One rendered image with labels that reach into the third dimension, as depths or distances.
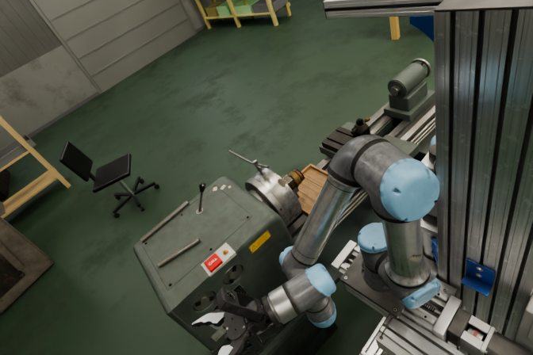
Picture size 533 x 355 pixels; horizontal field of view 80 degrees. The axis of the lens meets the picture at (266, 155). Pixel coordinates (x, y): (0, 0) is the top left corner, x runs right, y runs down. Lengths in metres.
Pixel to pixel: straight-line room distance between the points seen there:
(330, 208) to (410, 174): 0.25
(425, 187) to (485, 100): 0.20
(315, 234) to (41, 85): 8.27
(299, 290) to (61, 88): 8.38
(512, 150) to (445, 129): 0.13
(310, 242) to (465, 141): 0.44
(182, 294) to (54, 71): 7.79
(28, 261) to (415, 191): 4.10
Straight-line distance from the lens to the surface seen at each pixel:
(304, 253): 0.90
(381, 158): 0.70
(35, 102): 8.84
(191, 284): 1.39
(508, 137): 0.79
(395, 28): 5.44
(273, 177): 1.60
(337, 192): 0.81
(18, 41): 8.72
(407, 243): 0.84
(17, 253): 4.32
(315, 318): 0.89
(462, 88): 0.75
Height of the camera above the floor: 2.28
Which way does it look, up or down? 37 degrees down
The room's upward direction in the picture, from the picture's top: 24 degrees counter-clockwise
